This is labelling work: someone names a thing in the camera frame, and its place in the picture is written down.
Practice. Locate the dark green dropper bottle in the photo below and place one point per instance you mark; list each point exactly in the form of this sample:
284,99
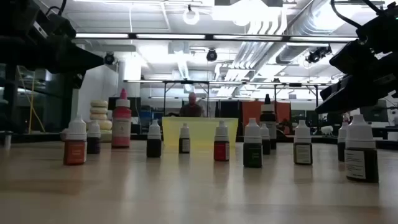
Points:
252,155

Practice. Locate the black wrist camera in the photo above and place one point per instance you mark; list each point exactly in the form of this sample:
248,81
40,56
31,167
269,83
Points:
354,57
59,26

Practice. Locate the pink toy donut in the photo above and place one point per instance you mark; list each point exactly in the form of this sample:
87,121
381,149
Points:
64,130

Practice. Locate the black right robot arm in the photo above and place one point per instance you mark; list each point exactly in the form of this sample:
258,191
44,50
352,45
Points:
384,31

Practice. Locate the orange partition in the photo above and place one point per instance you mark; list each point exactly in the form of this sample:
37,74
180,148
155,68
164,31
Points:
250,109

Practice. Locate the large pink coloring bottle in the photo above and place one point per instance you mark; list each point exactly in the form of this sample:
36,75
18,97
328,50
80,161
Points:
121,124

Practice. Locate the black ceiling spotlight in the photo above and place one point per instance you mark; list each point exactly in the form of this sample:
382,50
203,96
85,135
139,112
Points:
317,55
109,58
211,55

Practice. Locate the silver ventilation duct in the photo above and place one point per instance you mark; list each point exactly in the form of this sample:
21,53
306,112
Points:
311,18

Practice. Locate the dark small dropper bottle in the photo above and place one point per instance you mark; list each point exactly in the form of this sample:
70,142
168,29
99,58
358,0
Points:
266,146
341,149

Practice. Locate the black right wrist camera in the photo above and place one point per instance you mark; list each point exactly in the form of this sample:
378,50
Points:
354,57

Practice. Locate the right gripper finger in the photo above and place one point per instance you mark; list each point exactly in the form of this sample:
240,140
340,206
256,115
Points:
357,101
337,90

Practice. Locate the orange label dropper bottle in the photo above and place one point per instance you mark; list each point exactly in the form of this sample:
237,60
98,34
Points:
75,152

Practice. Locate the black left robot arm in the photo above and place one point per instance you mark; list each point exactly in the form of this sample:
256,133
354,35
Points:
15,21

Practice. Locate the red label dropper bottle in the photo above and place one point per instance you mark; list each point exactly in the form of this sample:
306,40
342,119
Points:
221,151

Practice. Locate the small yellow toy donut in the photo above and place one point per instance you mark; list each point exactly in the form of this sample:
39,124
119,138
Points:
99,103

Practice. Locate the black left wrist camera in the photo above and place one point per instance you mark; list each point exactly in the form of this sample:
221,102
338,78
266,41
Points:
59,26

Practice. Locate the purple small dropper bottle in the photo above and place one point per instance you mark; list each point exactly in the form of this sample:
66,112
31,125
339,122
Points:
93,144

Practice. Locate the yellow translucent plastic bin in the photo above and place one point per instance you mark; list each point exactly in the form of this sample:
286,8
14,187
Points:
202,132

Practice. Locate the long LED light bar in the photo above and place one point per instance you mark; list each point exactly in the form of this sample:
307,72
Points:
171,36

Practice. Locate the black monitor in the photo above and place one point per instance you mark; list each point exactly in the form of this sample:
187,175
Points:
136,107

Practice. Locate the black background workstation frame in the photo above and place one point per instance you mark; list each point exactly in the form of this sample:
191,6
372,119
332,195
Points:
199,81

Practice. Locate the small grey cylinder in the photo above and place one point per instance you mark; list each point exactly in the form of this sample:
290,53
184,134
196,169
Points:
7,140

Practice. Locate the green toy donut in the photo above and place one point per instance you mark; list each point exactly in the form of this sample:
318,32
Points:
106,131

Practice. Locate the dark dropper bottle white label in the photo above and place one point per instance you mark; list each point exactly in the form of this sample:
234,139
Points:
302,154
360,165
184,144

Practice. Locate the large black-tipped coloring bottle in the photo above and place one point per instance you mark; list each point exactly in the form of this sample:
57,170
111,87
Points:
269,116

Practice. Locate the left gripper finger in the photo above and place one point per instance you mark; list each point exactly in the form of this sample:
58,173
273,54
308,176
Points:
79,79
81,59

